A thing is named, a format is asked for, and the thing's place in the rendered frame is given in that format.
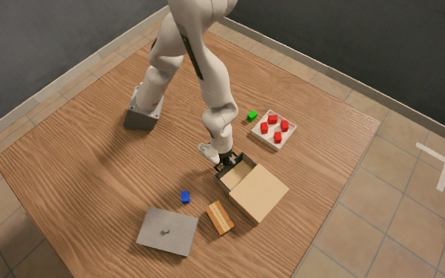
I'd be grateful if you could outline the small green block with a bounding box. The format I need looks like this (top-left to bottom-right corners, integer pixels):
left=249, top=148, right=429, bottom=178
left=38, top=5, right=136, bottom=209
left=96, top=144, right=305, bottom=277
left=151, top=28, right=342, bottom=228
left=247, top=110, right=257, bottom=122

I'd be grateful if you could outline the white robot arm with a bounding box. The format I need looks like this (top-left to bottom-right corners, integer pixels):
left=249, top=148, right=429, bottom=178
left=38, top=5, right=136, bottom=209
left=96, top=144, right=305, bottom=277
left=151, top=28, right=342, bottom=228
left=135, top=0, right=238, bottom=165

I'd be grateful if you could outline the grey lid with small knob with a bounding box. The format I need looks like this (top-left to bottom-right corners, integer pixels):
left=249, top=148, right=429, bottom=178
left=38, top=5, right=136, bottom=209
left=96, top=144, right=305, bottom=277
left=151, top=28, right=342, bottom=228
left=136, top=207, right=198, bottom=256

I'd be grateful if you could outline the light wooden cabinet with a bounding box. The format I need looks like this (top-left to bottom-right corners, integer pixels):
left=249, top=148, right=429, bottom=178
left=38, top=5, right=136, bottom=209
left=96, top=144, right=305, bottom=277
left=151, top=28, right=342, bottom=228
left=214, top=153, right=289, bottom=226

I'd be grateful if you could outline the blue block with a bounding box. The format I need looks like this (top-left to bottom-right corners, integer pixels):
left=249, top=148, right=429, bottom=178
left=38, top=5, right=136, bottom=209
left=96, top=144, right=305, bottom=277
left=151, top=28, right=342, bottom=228
left=181, top=191, right=190, bottom=204

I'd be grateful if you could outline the red block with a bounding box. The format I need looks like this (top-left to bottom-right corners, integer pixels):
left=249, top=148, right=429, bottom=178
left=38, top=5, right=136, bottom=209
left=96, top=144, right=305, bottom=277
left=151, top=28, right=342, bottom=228
left=274, top=132, right=282, bottom=144
left=267, top=115, right=278, bottom=124
left=280, top=121, right=289, bottom=132
left=261, top=122, right=268, bottom=134

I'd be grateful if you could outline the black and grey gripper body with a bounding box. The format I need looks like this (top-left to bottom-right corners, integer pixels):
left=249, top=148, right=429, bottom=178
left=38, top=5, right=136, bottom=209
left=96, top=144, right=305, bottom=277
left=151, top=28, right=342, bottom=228
left=218, top=145, right=233, bottom=160

